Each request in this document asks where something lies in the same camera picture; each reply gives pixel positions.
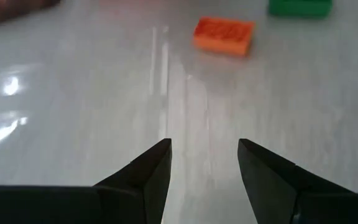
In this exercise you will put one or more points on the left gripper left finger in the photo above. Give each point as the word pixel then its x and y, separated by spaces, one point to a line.
pixel 141 193

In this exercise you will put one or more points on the small orange toy block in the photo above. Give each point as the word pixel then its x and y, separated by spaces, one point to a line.
pixel 224 35

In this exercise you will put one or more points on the small green toy block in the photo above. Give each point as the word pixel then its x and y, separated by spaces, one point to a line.
pixel 300 7

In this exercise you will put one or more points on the white glossy table mat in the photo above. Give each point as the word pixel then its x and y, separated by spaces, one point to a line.
pixel 73 109

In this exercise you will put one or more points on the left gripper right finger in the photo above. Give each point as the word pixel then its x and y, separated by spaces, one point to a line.
pixel 275 193

